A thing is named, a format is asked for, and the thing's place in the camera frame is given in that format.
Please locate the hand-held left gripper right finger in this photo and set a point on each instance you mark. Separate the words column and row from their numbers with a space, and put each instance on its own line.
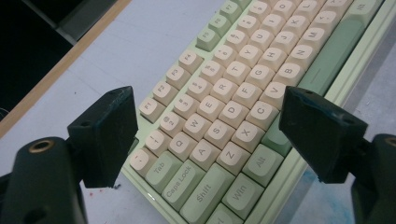
column 320, row 130

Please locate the green and cream mechanical keyboard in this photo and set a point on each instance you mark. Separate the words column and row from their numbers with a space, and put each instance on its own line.
column 224, row 90

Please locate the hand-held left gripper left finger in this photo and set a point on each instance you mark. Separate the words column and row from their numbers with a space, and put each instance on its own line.
column 106, row 140

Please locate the wooden table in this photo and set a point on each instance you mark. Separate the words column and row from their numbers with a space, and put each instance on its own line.
column 46, row 81

